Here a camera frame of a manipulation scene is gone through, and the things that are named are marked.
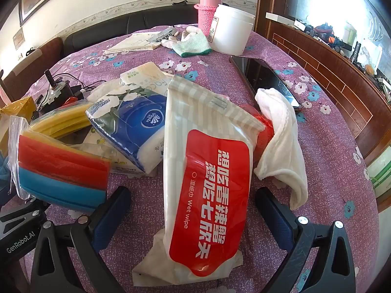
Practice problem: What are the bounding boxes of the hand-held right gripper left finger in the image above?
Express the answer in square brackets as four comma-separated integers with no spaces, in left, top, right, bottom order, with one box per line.
[29,186,132,293]

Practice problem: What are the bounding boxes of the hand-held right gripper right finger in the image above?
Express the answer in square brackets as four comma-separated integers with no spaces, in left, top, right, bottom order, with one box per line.
[255,187,356,293]

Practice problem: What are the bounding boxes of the bag of coloured sponges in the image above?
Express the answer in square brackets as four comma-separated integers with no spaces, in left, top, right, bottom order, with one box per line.
[8,116,112,212]

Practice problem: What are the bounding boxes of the white towel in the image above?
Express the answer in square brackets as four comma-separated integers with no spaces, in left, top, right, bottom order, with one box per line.
[254,88,307,211]

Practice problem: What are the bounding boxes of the white wet wipe packet red label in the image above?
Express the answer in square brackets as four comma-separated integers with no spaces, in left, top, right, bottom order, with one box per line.
[131,75,266,286]

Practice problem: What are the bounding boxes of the blue floral tissue pack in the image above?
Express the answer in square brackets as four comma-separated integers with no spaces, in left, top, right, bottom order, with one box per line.
[86,85,168,173]

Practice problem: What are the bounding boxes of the yellow sponge pack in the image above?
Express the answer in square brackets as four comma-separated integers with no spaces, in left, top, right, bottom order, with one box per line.
[29,101,95,139]

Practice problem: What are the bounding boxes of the yellow cardboard box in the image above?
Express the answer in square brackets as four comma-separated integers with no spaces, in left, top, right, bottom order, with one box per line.
[0,96,37,156]

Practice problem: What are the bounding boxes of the red soft bundle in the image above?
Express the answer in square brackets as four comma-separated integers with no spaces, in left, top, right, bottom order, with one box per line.
[240,104,277,162]

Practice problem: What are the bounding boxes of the purple floral tablecloth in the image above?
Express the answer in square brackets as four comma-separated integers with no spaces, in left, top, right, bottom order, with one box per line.
[23,29,381,293]

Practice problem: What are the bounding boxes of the white floral tissue packet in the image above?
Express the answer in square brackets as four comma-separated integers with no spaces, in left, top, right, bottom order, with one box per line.
[82,126,159,178]

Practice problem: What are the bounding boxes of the green and white box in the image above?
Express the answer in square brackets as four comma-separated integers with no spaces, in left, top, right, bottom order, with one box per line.
[367,156,391,202]

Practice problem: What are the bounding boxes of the black cloth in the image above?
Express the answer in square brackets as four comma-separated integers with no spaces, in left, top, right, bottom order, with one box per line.
[38,70,84,113]

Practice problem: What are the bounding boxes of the black smartphone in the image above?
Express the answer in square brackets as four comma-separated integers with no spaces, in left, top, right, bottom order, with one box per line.
[229,55,303,110]

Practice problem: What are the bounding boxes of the white facial tissue packet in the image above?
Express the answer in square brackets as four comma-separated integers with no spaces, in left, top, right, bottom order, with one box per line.
[119,62,174,94]

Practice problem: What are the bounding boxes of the wooden cabinet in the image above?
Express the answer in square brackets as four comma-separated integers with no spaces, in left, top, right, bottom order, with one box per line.
[255,21,391,167]

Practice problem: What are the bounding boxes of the stack of papers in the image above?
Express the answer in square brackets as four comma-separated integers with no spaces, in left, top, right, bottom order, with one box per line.
[102,32,162,56]

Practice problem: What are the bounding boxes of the brown chair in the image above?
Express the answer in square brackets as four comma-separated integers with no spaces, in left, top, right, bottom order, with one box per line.
[3,37,65,101]

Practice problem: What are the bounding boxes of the pile of assorted tools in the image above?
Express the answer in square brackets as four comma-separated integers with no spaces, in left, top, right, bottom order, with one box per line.
[293,18,391,98]

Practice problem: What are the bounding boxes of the green-edged white cloth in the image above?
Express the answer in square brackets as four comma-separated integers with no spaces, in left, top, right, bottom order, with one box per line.
[171,33,213,58]

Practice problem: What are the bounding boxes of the black sofa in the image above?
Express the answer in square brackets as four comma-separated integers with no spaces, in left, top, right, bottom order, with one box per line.
[63,6,202,57]

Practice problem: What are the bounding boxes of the white plastic jar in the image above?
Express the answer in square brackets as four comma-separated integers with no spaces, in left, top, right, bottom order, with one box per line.
[209,4,256,54]

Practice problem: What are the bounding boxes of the white gloves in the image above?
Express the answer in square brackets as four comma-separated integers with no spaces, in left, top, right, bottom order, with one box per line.
[161,26,204,49]

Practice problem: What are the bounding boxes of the pink thermos with knitted sleeve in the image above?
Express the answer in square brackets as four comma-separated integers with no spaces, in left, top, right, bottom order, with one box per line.
[194,0,225,37]

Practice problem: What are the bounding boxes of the black cable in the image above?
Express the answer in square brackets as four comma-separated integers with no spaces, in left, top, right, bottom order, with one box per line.
[64,73,107,94]

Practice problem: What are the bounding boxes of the small wall frame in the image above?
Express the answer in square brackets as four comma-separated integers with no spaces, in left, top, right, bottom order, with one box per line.
[12,27,25,49]

